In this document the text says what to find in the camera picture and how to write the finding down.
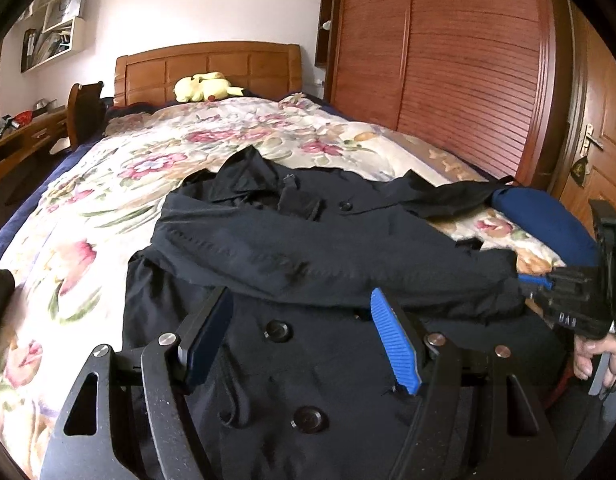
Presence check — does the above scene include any black coat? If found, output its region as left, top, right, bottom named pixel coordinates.
left=122, top=145, right=579, bottom=480

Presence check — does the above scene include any wooden slatted wardrobe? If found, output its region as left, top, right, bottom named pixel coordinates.
left=324, top=0, right=571, bottom=196

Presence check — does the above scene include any wooden chair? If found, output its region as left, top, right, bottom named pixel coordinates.
left=50, top=81, right=104, bottom=156

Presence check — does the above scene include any person's right hand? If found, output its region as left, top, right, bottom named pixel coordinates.
left=572, top=332, right=616, bottom=400

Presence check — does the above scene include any brass door handle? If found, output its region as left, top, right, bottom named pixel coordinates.
left=580, top=124, right=605, bottom=158

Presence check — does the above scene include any dark wooden corner shelf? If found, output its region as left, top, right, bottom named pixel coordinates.
left=315, top=0, right=339, bottom=67

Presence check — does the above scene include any white wall shelf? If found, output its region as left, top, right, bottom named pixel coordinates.
left=20, top=0, right=96, bottom=73

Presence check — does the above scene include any yellow plush toy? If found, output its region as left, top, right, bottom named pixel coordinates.
left=174, top=72, right=246, bottom=103

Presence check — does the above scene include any wooden door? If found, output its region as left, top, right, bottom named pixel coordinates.
left=553, top=0, right=616, bottom=241

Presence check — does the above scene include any wooden desk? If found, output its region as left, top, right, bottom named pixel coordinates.
left=0, top=107, right=71, bottom=191

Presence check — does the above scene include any wooden bed headboard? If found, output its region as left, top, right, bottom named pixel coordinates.
left=112, top=41, right=302, bottom=107

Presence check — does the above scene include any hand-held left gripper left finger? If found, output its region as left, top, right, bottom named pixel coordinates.
left=40, top=286, right=235, bottom=480

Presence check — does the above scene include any floral quilt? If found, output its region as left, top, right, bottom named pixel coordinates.
left=0, top=92, right=569, bottom=480

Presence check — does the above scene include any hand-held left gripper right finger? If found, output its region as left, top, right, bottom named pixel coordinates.
left=370, top=287, right=564, bottom=480

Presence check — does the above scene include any blue folded cloth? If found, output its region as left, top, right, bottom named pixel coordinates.
left=490, top=186, right=601, bottom=267

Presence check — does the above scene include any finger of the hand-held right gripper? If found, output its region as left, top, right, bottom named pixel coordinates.
left=517, top=269, right=556, bottom=292

